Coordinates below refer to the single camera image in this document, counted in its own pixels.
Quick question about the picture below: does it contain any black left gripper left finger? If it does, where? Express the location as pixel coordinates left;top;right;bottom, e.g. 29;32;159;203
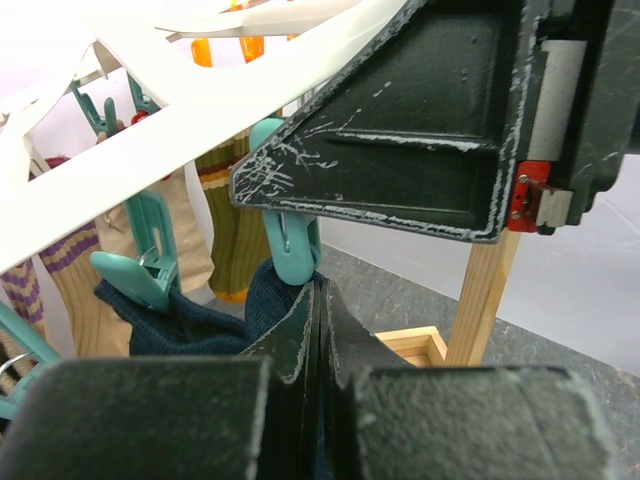
1;285;318;479

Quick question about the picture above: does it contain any beige red hanging sock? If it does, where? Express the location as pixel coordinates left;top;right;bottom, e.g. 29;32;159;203
94;114;216;296

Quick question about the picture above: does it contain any navy blue sock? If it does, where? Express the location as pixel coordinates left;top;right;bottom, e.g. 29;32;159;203
94;279;251;357

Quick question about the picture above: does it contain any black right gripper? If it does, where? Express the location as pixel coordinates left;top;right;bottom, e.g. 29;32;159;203
507;1;639;235

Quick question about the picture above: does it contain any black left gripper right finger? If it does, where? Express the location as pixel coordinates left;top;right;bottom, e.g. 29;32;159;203
321;281;625;479

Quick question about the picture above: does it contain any teal clothes peg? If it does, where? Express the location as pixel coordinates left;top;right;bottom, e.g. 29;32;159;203
90;190;181;313
249;116;321;286

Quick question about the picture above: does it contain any olive striped hanging sock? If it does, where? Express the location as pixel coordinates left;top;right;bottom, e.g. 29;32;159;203
195;129;266;303

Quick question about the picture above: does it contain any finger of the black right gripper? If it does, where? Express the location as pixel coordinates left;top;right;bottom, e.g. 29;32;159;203
231;1;530;242

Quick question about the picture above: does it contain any purple striped tan sock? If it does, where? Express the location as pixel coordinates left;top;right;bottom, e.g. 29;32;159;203
1;221;131;356

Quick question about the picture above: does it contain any wooden rack frame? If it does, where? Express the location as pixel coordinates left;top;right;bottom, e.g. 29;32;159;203
377;230;521;367

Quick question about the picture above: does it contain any white oval sock hanger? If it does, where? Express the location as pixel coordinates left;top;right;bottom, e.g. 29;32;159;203
1;1;402;269

